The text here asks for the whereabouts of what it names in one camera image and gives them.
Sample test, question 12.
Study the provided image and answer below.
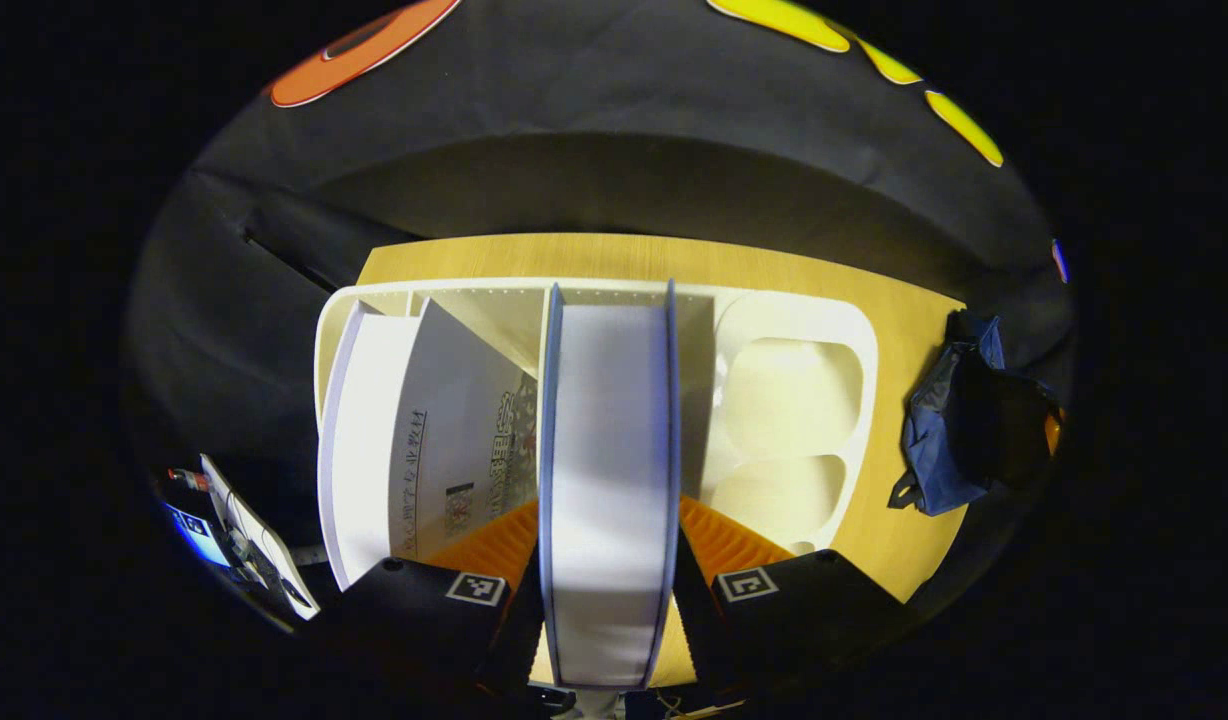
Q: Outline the blue schoolbag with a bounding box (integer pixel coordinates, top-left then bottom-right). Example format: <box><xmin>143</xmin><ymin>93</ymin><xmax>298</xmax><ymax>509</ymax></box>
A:
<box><xmin>887</xmin><ymin>310</ymin><xmax>1065</xmax><ymax>518</ymax></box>

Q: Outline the white panel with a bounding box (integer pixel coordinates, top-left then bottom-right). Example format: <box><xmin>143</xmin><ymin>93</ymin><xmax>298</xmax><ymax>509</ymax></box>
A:
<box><xmin>199</xmin><ymin>453</ymin><xmax>322</xmax><ymax>621</ymax></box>

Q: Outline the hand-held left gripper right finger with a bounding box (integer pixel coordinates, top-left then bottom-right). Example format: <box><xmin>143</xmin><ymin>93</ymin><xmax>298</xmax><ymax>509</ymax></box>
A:
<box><xmin>674</xmin><ymin>495</ymin><xmax>915</xmax><ymax>701</ymax></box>

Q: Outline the blue cover book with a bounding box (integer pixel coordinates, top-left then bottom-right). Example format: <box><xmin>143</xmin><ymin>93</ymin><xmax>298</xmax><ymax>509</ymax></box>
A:
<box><xmin>537</xmin><ymin>280</ymin><xmax>682</xmax><ymax>691</ymax></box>

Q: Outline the black backdrop cloth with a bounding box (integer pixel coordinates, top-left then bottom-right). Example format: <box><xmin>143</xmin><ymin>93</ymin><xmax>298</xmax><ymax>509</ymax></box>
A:
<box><xmin>124</xmin><ymin>0</ymin><xmax>1077</xmax><ymax>641</ymax></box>

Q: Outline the plain white book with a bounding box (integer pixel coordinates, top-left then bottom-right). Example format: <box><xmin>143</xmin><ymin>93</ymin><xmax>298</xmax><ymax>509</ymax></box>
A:
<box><xmin>317</xmin><ymin>300</ymin><xmax>422</xmax><ymax>591</ymax></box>

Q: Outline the white bookshelf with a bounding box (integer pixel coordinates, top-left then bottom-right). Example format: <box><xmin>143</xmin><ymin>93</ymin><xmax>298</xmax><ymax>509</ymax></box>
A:
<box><xmin>314</xmin><ymin>277</ymin><xmax>880</xmax><ymax>561</ymax></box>

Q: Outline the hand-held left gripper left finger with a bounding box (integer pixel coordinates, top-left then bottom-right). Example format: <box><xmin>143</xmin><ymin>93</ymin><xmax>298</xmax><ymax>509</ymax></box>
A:
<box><xmin>309</xmin><ymin>498</ymin><xmax>545</xmax><ymax>701</ymax></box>

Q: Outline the white book printed cover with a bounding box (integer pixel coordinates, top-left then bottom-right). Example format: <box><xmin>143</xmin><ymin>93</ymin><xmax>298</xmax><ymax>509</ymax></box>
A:
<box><xmin>389</xmin><ymin>298</ymin><xmax>542</xmax><ymax>563</ymax></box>

